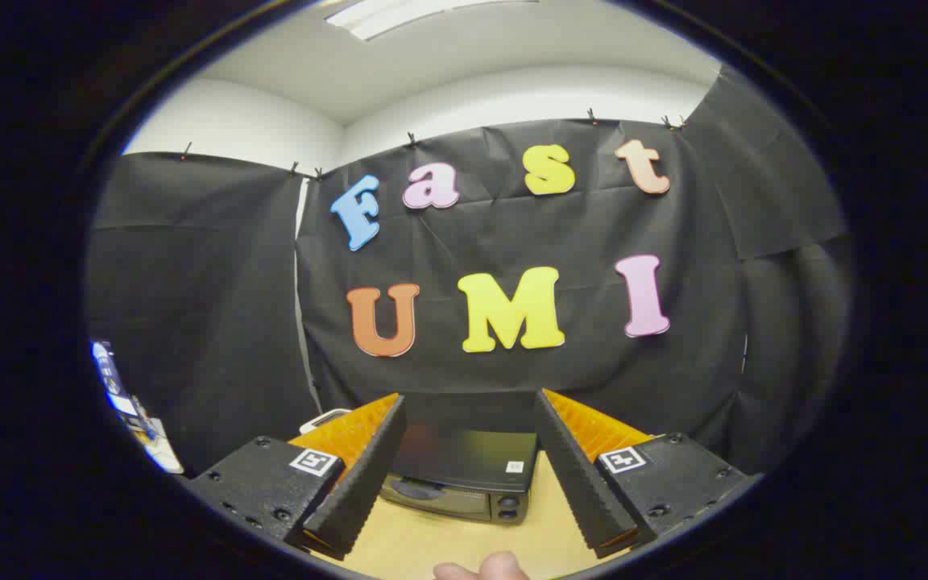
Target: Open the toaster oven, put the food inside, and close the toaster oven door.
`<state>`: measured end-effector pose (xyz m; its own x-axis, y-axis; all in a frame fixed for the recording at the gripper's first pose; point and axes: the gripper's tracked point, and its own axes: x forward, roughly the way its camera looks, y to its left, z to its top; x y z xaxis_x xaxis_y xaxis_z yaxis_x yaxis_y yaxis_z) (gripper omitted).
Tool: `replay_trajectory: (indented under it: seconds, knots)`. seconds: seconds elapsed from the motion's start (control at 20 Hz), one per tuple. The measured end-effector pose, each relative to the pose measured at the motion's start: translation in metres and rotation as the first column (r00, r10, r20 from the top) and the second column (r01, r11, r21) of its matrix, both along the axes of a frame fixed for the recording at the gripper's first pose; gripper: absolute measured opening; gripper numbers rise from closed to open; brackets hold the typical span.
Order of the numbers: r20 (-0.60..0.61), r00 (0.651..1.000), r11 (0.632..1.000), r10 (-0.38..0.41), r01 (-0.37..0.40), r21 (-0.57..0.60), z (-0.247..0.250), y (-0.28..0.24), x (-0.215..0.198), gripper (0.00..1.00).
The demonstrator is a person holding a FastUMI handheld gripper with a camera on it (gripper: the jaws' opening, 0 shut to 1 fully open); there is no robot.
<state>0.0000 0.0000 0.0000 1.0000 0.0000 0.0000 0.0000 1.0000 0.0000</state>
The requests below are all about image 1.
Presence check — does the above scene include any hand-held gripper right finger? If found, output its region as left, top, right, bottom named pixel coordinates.
left=532, top=388, right=763, bottom=561

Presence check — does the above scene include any white bread toaster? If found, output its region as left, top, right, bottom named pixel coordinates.
left=299, top=408, right=352, bottom=436

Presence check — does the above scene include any row of cloth clips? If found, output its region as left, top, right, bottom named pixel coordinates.
left=180, top=107, right=687, bottom=182

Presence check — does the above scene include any ceiling light panel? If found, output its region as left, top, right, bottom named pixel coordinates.
left=323, top=0, right=541, bottom=41

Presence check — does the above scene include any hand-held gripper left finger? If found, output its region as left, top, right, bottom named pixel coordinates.
left=186, top=392, right=408, bottom=562

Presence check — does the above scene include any black backdrop cloth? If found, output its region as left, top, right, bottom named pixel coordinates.
left=84, top=64, right=856, bottom=478

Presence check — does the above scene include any blue printed packaging clutter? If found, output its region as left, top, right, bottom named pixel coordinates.
left=91, top=340, right=185, bottom=474

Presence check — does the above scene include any black toaster oven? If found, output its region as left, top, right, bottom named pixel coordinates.
left=379, top=392, right=541, bottom=526

